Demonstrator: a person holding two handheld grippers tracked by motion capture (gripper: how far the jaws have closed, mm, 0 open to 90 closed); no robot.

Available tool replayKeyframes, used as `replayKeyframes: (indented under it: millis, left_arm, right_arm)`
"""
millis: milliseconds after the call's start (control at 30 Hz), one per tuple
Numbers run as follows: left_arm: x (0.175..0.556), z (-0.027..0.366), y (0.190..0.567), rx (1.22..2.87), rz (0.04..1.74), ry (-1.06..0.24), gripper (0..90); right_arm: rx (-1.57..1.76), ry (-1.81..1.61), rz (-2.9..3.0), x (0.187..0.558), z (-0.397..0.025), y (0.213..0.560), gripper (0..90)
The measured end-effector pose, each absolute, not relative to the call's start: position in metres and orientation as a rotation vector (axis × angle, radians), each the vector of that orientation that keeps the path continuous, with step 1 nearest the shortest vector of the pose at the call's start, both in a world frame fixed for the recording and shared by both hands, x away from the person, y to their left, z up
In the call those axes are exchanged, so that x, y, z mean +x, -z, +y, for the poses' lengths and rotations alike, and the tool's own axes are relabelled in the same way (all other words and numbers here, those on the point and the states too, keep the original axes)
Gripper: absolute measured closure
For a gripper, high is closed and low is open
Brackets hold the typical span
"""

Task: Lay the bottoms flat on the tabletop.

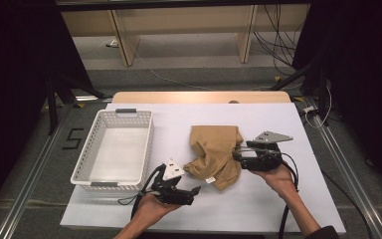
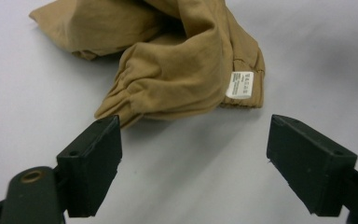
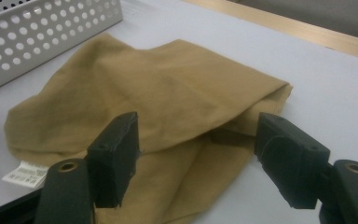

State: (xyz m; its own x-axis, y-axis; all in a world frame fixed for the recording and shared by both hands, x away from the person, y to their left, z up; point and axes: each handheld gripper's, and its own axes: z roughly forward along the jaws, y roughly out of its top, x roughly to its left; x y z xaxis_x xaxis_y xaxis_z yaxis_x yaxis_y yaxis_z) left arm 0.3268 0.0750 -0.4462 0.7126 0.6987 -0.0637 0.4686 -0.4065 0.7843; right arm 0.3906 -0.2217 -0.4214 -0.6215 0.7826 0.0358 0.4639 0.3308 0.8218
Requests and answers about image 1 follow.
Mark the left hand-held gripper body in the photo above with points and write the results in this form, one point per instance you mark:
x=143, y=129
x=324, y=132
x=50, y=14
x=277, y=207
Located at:
x=174, y=169

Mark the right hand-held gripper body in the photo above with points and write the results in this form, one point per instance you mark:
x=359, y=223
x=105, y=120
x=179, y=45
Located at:
x=262, y=159

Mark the tan pants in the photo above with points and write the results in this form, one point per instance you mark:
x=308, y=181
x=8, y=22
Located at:
x=212, y=149

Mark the white perforated plastic basket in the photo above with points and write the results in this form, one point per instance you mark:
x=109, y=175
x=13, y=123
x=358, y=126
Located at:
x=119, y=156

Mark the person's right hand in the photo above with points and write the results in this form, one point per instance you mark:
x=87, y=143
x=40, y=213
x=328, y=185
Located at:
x=280, y=181

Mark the person's left hand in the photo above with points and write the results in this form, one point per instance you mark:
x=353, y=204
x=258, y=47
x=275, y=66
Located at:
x=152, y=209

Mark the light wooden table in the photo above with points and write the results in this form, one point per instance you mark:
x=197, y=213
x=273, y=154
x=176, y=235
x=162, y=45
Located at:
x=195, y=97

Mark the black metal stand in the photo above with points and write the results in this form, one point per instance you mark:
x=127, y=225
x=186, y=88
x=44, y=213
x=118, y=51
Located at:
x=51, y=106
x=321, y=93

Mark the black curtain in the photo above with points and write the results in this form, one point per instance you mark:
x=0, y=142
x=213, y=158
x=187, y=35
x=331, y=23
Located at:
x=13, y=66
x=361, y=66

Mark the white power adapter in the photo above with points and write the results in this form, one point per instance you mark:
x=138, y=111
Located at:
x=113, y=43

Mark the beige wooden desk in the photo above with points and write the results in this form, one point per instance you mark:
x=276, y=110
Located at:
x=179, y=20

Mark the metal floor rail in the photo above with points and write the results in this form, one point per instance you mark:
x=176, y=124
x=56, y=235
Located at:
x=344, y=166
x=30, y=186

